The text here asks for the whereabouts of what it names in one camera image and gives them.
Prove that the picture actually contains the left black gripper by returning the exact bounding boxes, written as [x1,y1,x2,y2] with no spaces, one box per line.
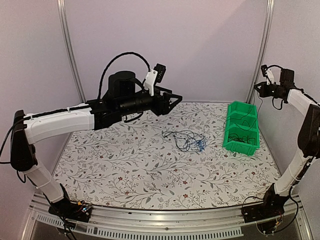
[118,85,183,117]

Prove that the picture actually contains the dark navy cable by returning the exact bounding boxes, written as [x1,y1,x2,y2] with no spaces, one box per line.
[161,124,210,153]

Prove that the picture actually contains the brown cable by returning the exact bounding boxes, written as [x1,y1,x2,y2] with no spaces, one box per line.
[237,134,256,145]

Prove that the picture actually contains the thin black cable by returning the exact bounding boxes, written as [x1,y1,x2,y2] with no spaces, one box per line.
[227,132,243,144]

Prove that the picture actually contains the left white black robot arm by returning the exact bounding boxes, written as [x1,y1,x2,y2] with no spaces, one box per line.
[4,64,183,217]

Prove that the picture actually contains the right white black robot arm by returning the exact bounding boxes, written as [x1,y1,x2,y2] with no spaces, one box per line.
[254,64,320,218]

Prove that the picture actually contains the green three-compartment bin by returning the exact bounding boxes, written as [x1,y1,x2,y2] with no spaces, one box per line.
[222,101,260,156]

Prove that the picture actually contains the floral table mat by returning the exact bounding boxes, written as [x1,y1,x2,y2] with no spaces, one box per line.
[53,103,280,210]

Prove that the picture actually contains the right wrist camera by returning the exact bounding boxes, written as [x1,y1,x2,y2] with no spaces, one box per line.
[260,64,275,85]

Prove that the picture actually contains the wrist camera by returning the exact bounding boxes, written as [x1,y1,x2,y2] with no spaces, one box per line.
[260,64,275,85]
[142,63,166,97]

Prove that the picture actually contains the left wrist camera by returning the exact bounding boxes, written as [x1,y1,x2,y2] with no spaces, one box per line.
[142,63,166,97]

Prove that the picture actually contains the right aluminium corner post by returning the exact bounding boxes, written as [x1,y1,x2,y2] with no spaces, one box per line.
[245,0,275,103]

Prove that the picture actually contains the aluminium corner post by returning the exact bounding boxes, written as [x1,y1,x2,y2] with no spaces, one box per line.
[245,0,275,103]
[56,0,86,103]

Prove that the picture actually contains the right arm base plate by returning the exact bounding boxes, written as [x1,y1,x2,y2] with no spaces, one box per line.
[241,195,299,236]

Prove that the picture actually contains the aluminium front rail frame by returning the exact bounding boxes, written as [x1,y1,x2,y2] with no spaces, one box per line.
[21,194,315,240]

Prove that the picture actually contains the left aluminium corner post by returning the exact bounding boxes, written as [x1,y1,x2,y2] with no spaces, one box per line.
[56,0,86,103]

